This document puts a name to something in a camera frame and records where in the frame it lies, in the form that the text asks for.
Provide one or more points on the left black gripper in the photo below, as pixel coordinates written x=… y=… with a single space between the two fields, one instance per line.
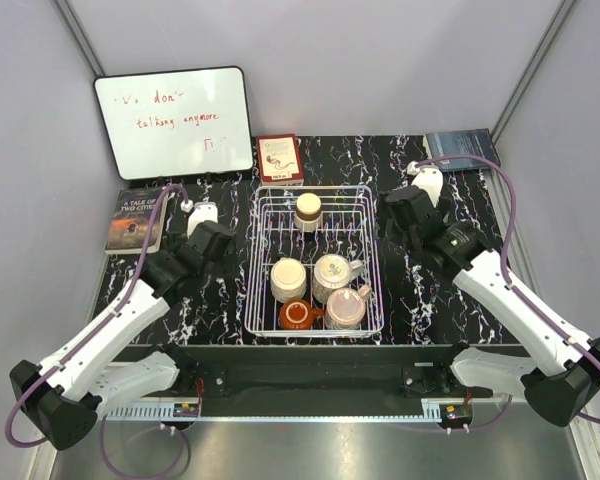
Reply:
x=223 y=268

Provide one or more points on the white wire dish rack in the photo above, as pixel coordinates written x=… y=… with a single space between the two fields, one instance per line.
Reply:
x=348 y=229

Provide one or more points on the Tale of Two Cities book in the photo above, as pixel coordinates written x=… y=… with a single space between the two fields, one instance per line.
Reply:
x=130 y=220

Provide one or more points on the orange small cup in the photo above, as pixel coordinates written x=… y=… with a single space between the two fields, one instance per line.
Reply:
x=298 y=314

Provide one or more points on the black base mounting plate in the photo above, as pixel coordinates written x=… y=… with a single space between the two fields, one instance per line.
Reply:
x=367 y=378

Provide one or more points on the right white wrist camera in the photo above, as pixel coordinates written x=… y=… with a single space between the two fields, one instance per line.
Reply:
x=427 y=178

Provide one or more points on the blue book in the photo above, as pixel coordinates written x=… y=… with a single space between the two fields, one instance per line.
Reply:
x=475 y=142

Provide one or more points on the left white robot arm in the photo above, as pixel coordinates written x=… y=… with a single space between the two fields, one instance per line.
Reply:
x=68 y=392

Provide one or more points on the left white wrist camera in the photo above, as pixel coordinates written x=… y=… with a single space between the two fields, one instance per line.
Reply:
x=198 y=213

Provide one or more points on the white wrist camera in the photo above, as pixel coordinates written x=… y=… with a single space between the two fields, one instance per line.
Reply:
x=198 y=213
x=427 y=178

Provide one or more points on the white dry-erase board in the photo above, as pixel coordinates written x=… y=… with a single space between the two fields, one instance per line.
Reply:
x=177 y=123

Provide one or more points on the pink glossy mug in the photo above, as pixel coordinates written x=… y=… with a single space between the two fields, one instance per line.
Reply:
x=346 y=308

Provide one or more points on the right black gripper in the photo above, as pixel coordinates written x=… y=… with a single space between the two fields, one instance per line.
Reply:
x=383 y=214

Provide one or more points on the red and white book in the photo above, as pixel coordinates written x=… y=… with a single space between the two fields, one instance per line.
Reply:
x=279 y=160

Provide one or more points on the cream ribbed cup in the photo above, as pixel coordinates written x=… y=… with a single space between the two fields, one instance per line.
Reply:
x=288 y=280

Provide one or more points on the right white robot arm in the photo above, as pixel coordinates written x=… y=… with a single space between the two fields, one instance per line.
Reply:
x=563 y=372

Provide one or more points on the brown and cream cup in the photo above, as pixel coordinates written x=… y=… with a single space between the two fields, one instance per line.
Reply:
x=308 y=213

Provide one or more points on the white slotted cable duct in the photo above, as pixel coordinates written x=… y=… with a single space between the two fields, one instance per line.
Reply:
x=172 y=411

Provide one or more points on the floral patterned mug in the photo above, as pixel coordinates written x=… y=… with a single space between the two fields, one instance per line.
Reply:
x=332 y=272

